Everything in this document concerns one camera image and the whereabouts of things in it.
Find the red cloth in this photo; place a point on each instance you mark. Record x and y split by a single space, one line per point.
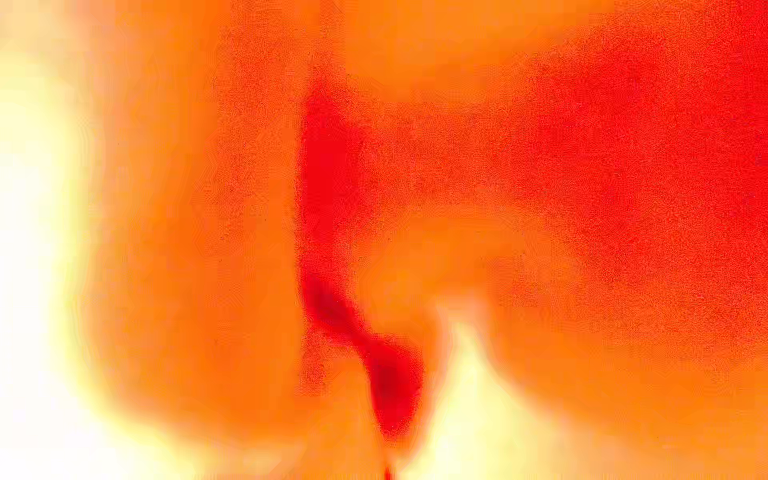
383 239

